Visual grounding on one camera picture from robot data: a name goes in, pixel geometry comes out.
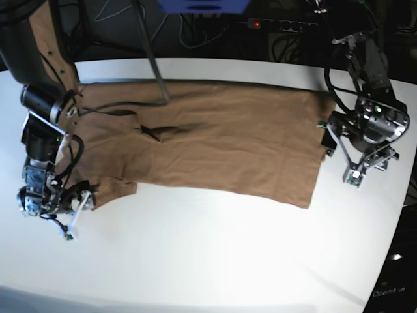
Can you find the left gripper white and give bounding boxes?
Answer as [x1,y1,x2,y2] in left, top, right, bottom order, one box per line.
[317,112,399,188]

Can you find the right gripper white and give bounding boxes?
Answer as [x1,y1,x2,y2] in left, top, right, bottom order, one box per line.
[39,181,96,241]

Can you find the brown T-shirt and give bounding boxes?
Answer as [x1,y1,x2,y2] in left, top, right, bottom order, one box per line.
[70,82,335,209]

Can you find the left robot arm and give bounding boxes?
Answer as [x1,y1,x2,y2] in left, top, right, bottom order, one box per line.
[318,31,410,188]

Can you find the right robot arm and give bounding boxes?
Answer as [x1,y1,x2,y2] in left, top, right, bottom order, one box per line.
[1,1,95,241]

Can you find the power strip with red light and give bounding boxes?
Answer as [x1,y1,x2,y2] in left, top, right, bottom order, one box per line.
[244,18,320,35]

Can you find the black OpenArm box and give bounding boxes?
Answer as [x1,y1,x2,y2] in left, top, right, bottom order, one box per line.
[364,205,416,313]

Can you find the blue plastic object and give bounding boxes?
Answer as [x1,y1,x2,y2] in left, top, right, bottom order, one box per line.
[158,0,250,14]

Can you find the white cable on floor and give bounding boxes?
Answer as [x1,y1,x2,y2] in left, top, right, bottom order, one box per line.
[94,0,229,50]

